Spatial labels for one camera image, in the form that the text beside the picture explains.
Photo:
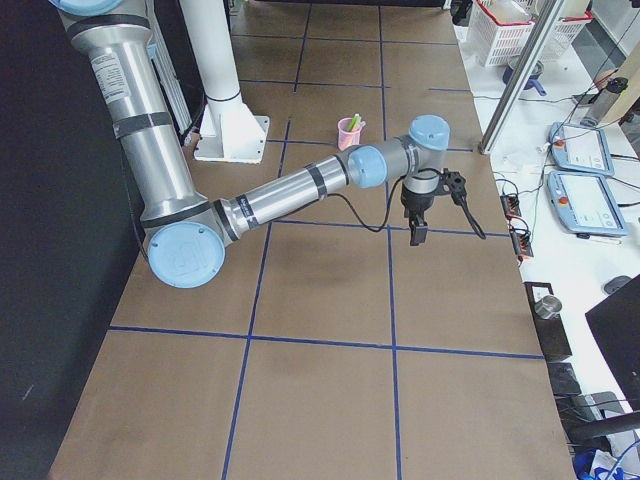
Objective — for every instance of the aluminium frame post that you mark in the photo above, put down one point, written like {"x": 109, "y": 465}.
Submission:
{"x": 543, "y": 29}

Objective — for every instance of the pink mesh pen holder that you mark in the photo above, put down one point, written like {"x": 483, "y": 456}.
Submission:
{"x": 346, "y": 139}

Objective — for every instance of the small steel cup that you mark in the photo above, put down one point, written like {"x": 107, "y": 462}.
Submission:
{"x": 547, "y": 307}

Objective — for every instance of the black computer mouse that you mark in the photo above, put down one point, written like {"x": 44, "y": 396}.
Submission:
{"x": 616, "y": 284}

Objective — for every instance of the white red plastic basket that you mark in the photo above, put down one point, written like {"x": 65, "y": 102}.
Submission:
{"x": 493, "y": 42}

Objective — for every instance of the far blue teach pendant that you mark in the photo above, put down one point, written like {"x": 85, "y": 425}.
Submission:
{"x": 581, "y": 149}

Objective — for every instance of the near blue teach pendant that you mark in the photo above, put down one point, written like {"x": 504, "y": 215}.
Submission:
{"x": 585, "y": 205}

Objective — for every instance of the grey water bottle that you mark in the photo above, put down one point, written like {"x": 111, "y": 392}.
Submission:
{"x": 609, "y": 92}

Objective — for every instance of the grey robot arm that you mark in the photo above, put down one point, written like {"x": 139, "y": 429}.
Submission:
{"x": 188, "y": 233}

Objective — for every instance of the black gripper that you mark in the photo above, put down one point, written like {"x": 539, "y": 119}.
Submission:
{"x": 416, "y": 204}

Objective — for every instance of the white pedestal column with base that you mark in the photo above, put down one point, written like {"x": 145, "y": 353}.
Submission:
{"x": 229, "y": 131}

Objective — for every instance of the black box under cup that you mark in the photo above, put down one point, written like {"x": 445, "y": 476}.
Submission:
{"x": 550, "y": 331}

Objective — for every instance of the black computer monitor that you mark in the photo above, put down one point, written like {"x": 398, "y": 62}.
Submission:
{"x": 614, "y": 324}

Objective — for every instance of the green highlighter pen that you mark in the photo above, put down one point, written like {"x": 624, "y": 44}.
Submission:
{"x": 355, "y": 123}

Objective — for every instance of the blue teach pendant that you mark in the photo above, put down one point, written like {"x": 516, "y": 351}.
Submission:
{"x": 581, "y": 149}
{"x": 585, "y": 205}

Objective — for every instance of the black usb hub with cables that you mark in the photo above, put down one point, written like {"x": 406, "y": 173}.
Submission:
{"x": 510, "y": 205}

